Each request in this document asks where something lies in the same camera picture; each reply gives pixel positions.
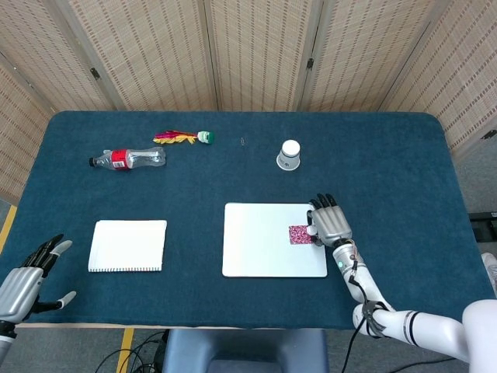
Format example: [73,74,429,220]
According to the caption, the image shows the colourful feather shuttlecock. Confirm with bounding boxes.
[153,130,217,147]

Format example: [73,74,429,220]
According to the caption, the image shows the white paper cup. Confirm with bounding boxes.
[276,139,303,172]

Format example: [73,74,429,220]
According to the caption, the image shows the black floor cables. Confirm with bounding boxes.
[95,329,170,373]

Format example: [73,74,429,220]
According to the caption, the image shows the white spiral notebook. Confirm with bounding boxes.
[87,219,169,274]

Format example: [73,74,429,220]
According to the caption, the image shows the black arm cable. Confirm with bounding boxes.
[345,259,390,373]

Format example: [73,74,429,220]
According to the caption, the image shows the bamboo folding screen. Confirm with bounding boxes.
[0,0,497,205]

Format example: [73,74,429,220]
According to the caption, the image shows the white sneaker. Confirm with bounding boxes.
[481,252,497,297]

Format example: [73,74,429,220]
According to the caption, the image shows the clear bottle with red label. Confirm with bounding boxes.
[88,147,167,171]

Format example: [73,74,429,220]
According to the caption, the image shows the dark blue table cloth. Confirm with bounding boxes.
[0,110,494,333]

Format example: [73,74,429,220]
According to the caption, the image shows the white rectangular board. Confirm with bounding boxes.
[221,201,328,279]

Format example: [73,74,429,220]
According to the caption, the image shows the pink patterned card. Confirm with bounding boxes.
[288,224,314,246]

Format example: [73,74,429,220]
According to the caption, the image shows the black equipment base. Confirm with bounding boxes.
[468,211,497,244]

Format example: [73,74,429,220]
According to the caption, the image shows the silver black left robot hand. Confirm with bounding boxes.
[0,233,77,323]

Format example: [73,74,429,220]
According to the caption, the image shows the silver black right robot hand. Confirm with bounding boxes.
[306,193,353,248]

